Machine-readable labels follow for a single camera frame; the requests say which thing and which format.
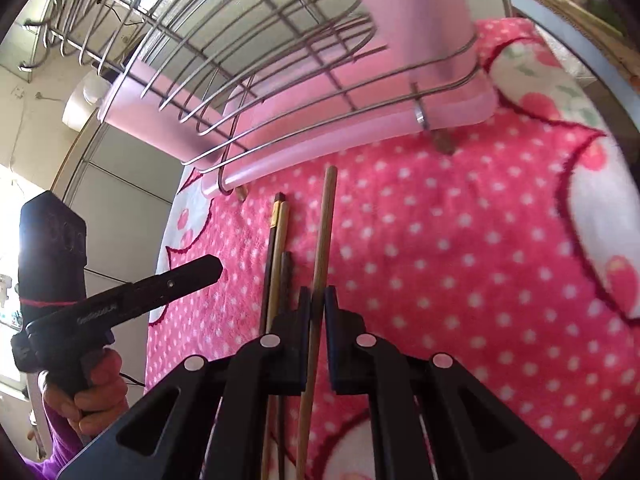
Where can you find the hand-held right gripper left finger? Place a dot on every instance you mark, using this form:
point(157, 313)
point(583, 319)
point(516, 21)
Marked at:
point(303, 325)

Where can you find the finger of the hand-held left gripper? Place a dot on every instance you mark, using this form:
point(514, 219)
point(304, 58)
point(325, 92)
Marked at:
point(185, 275)

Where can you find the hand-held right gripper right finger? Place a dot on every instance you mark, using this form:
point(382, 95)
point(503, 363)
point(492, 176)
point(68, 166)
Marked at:
point(332, 325)

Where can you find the dark brown chopstick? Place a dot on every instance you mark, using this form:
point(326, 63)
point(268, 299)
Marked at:
point(286, 285)

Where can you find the gold banded light chopstick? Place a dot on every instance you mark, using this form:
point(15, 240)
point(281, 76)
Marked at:
point(281, 250)

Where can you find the light wooden chopstick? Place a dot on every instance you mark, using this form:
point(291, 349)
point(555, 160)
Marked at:
point(322, 240)

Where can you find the gold banded dark chopstick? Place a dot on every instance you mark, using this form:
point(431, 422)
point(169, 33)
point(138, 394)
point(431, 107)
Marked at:
point(272, 245)

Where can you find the pink plastic utensil cup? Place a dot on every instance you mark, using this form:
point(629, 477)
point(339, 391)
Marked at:
point(165, 115)
point(415, 15)

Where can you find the person's left forearm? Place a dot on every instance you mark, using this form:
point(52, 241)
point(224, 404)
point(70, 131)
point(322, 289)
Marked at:
point(60, 445)

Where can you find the person's left hand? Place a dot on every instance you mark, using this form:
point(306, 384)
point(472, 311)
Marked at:
point(102, 395)

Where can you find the grey kitchen counter cabinets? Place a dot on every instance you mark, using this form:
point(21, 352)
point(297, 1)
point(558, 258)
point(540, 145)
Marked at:
point(125, 200)

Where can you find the pink polka dot towel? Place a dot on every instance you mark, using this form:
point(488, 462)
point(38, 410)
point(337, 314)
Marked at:
point(450, 270)

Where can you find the white rice cooker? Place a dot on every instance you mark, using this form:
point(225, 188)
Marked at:
point(82, 100)

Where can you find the pink plastic drip tray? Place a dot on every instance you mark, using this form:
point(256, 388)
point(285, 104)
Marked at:
point(350, 125)

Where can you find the cardboard sheet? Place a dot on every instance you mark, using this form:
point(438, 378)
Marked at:
point(565, 2)

